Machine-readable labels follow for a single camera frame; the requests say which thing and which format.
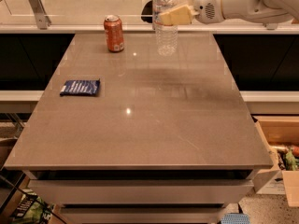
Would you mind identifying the upper grey drawer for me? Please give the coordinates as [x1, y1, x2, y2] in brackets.
[29, 180, 253, 205]

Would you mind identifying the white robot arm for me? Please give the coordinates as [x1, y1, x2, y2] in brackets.
[158, 0, 299, 25]

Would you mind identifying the cardboard box with items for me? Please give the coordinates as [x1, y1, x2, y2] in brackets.
[253, 116, 299, 207]

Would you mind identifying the blue snack packet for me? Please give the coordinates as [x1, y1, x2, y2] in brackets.
[60, 79, 100, 96]

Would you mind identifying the black office chair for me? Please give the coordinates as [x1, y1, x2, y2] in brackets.
[140, 0, 200, 25]

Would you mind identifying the grey drawer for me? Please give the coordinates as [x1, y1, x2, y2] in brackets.
[29, 180, 253, 205]
[60, 207, 226, 224]

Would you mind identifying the lower grey drawer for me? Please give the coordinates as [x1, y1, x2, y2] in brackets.
[60, 207, 226, 224]

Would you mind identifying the orange soda can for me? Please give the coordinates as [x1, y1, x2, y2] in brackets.
[104, 15, 124, 52]

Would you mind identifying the blue perforated object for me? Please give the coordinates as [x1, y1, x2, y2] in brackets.
[221, 214, 250, 224]

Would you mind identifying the clear plastic water bottle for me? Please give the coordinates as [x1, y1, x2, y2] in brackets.
[155, 0, 178, 56]

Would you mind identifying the green snack bag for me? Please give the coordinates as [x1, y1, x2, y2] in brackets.
[10, 194, 54, 224]

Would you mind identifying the left metal glass bracket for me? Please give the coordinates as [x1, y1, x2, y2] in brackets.
[28, 0, 51, 30]

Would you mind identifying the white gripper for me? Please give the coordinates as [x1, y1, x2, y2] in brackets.
[159, 0, 224, 26]

